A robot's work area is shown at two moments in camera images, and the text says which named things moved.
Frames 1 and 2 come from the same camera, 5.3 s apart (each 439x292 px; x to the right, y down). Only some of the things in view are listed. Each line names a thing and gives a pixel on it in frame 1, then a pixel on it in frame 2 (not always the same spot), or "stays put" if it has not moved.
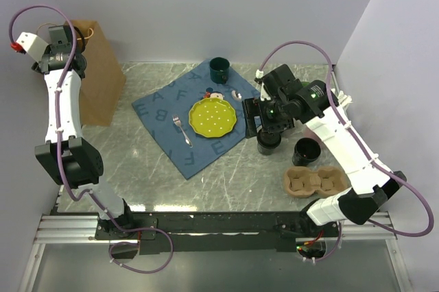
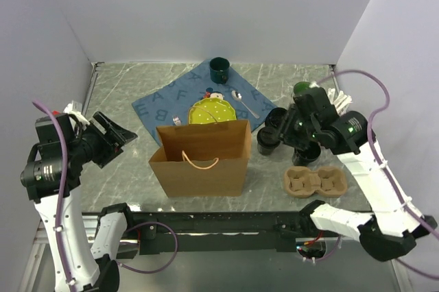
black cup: x=267 y=140 stays put
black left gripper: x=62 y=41 to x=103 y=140
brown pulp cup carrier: x=302 y=182 stays put
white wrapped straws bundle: x=344 y=100 stays put
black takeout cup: x=306 y=151 stays put
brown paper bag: x=102 y=80 to x=203 y=160
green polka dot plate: x=212 y=117 stays put
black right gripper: x=252 y=107 to x=291 y=139
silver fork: x=176 y=119 stays put
